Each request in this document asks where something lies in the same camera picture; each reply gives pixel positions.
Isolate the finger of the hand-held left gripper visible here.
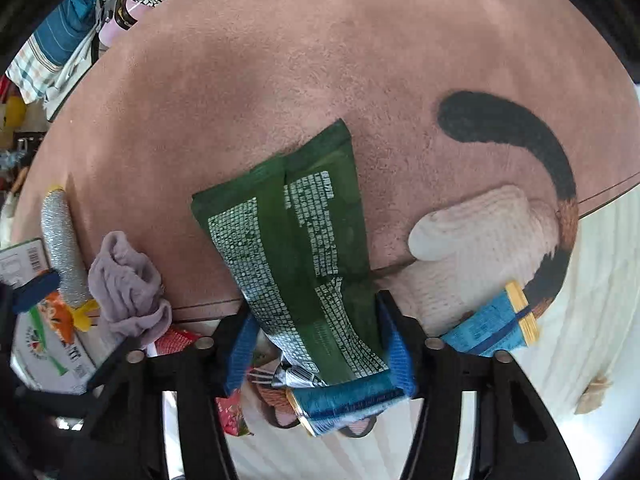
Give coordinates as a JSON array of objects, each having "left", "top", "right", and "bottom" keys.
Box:
[{"left": 0, "top": 269, "right": 62, "bottom": 322}]

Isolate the pink printed blanket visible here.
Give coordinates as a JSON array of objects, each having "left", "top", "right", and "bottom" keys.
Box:
[{"left": 10, "top": 0, "right": 640, "bottom": 480}]

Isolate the pink bag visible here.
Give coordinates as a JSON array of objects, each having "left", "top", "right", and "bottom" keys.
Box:
[{"left": 98, "top": 1, "right": 138, "bottom": 46}]

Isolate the blue packet with dark band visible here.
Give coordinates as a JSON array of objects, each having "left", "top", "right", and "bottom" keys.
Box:
[{"left": 286, "top": 370, "right": 412, "bottom": 437}]

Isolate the silver scrubber with yellow ends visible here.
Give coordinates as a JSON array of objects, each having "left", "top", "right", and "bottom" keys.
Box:
[{"left": 41, "top": 186, "right": 100, "bottom": 334}]

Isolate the red snack packet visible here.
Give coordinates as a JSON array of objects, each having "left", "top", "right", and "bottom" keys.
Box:
[{"left": 153, "top": 326, "right": 203, "bottom": 358}]

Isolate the yellow toy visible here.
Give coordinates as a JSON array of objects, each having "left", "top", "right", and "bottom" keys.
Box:
[{"left": 4, "top": 95, "right": 27, "bottom": 131}]

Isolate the purple sock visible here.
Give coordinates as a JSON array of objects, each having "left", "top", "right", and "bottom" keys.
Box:
[{"left": 88, "top": 231, "right": 173, "bottom": 350}]

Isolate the plaid cloth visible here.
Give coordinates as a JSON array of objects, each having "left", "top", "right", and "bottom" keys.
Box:
[{"left": 5, "top": 40, "right": 66, "bottom": 104}]

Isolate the red floral packet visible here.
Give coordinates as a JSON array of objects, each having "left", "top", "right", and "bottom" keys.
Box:
[{"left": 215, "top": 388, "right": 253, "bottom": 437}]

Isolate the blue packet with yellow edge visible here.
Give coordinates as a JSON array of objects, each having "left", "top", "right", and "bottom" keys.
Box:
[{"left": 441, "top": 281, "right": 543, "bottom": 358}]

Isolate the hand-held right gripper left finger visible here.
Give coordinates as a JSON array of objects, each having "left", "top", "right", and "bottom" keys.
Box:
[{"left": 65, "top": 304, "right": 262, "bottom": 480}]

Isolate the green snack packet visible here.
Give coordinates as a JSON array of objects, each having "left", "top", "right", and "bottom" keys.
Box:
[{"left": 191, "top": 119, "right": 392, "bottom": 387}]

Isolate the blue striped cloth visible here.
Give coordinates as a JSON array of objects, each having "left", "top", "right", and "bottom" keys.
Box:
[{"left": 33, "top": 0, "right": 99, "bottom": 67}]

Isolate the white printed packet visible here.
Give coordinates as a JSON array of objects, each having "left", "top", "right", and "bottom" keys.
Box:
[{"left": 0, "top": 238, "right": 98, "bottom": 396}]

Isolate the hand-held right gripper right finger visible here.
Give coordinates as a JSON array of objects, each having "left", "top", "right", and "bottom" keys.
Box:
[{"left": 376, "top": 289, "right": 582, "bottom": 480}]

